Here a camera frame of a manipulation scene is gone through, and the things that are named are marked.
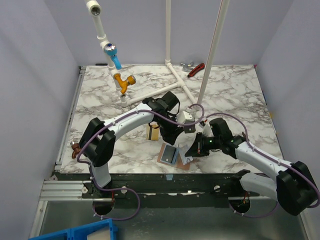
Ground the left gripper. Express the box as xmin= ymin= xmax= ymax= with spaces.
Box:
xmin=155 ymin=115 xmax=184 ymax=146

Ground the metal clamp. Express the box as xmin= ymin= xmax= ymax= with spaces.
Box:
xmin=180 ymin=61 xmax=194 ymax=69

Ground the single black VIP card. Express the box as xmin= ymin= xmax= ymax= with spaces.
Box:
xmin=160 ymin=145 xmax=178 ymax=165

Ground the pink leather card holder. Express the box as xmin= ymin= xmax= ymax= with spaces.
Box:
xmin=157 ymin=143 xmax=193 ymax=171

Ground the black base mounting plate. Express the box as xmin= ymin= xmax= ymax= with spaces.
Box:
xmin=82 ymin=172 xmax=261 ymax=208

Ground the blue plastic bin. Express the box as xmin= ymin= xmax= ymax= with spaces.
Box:
xmin=29 ymin=219 xmax=118 ymax=240

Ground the white PVC pipe frame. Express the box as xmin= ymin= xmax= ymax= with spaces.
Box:
xmin=85 ymin=0 xmax=230 ymax=107

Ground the brown brass valve fitting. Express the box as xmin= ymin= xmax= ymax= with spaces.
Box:
xmin=70 ymin=141 xmax=81 ymax=159

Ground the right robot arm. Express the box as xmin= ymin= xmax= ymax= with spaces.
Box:
xmin=185 ymin=118 xmax=320 ymax=216

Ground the black VIP card stack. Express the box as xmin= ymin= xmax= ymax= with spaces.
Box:
xmin=183 ymin=124 xmax=196 ymax=134

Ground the gold credit card stack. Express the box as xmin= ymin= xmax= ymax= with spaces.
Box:
xmin=146 ymin=124 xmax=160 ymax=141

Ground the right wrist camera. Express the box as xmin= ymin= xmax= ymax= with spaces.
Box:
xmin=199 ymin=121 xmax=212 ymax=137

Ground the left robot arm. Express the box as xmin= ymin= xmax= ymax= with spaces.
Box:
xmin=79 ymin=91 xmax=184 ymax=198

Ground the orange valve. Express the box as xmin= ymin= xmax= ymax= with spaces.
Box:
xmin=113 ymin=73 xmax=137 ymax=95

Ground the blue valve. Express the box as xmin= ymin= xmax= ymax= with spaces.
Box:
xmin=103 ymin=43 xmax=122 ymax=70

